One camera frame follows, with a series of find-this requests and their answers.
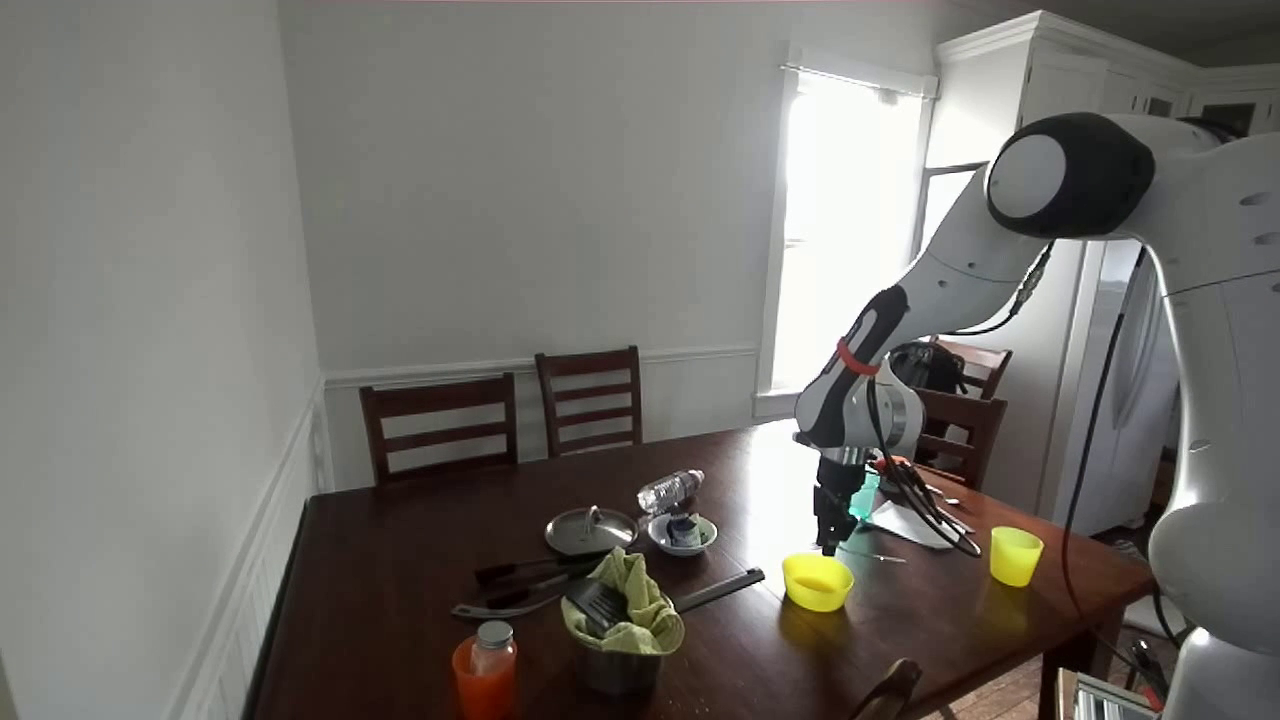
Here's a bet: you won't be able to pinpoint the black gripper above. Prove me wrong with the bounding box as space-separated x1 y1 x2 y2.
812 459 864 531

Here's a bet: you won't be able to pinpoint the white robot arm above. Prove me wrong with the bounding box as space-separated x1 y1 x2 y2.
795 113 1280 720

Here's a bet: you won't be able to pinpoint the yellow bowl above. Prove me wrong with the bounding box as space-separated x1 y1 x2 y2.
784 551 857 610

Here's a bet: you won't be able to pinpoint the small white bowl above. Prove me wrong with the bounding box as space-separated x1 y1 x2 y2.
648 513 722 560

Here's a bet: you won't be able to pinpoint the teal plastic cup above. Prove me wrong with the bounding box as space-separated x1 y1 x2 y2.
850 467 882 522

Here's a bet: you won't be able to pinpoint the dark wooden chair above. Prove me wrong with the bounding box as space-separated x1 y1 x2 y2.
916 341 1011 486
536 346 643 454
361 373 515 483

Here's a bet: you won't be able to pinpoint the clear plastic water bottle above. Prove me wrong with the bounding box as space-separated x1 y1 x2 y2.
636 467 705 517

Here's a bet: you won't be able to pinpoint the small yellow cup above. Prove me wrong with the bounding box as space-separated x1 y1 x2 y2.
988 522 1043 589

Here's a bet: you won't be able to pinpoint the silver pot lid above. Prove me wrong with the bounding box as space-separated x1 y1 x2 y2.
544 504 636 554

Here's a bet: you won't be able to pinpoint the metal pot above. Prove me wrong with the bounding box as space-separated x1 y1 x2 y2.
582 643 661 698

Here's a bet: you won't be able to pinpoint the white refrigerator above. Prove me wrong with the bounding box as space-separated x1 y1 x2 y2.
1040 239 1180 536

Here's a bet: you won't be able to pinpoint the black tongs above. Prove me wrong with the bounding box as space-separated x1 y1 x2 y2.
452 554 598 619

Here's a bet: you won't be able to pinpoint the bright window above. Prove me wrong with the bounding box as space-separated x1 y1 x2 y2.
764 69 929 393

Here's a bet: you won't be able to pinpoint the white cabinet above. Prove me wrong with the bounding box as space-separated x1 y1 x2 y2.
929 13 1280 166

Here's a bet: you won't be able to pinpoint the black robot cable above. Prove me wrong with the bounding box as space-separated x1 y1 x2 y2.
1055 245 1153 614

